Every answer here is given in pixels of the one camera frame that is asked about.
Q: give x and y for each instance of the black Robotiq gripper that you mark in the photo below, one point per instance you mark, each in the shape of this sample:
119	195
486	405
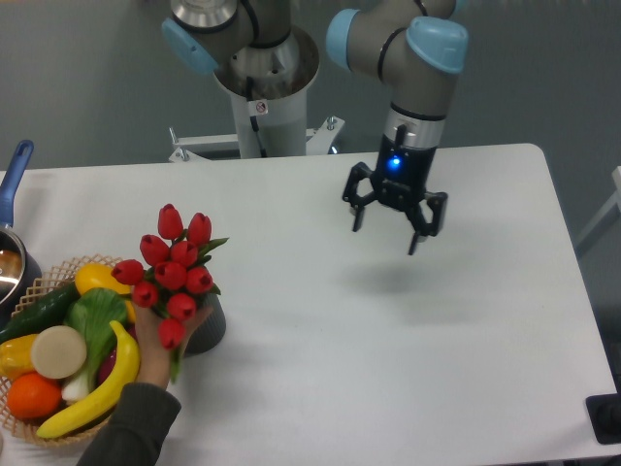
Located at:
405	177

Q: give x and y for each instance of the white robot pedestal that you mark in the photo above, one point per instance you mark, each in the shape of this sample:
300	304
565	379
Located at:
268	90

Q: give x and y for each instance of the yellow banana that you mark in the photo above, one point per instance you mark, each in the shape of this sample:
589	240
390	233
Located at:
103	398

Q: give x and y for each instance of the red tulip bouquet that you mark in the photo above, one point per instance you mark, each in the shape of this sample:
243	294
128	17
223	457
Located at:
172	278

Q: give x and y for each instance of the dark red fruit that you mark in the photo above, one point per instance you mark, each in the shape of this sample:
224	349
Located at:
109	362

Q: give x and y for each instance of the beige round disc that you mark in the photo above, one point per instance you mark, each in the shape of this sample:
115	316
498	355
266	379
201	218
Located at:
58	352

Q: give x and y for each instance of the black device at edge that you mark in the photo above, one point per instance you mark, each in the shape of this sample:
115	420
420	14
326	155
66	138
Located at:
604	414

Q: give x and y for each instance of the dark grey ribbed vase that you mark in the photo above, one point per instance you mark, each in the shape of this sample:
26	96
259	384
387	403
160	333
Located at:
209	333

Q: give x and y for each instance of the dark grey sleeved forearm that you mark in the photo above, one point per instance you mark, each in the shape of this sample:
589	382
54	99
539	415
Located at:
136	430

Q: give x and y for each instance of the orange fruit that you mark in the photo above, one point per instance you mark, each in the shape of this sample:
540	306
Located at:
33	396

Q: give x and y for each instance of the yellow lemon squash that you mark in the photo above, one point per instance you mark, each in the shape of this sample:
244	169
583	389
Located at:
96	284

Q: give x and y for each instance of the person's hand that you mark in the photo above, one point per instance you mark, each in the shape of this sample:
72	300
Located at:
155	365

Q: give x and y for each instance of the green cucumber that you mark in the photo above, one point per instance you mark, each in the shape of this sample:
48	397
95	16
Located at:
48	311

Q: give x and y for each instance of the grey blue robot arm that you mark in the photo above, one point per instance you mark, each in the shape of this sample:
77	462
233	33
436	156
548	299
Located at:
412	47

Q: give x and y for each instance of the yellow bell pepper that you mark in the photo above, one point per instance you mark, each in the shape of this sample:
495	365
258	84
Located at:
15	357

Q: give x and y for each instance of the green bok choy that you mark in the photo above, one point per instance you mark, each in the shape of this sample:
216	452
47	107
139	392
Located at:
100	341

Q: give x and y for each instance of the blue handled saucepan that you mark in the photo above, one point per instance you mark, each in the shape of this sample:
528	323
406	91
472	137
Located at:
18	268

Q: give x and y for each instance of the white frame at right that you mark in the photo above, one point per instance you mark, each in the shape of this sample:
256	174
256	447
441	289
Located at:
601	220

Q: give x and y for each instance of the woven wicker basket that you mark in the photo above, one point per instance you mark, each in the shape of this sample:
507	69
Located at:
26	428

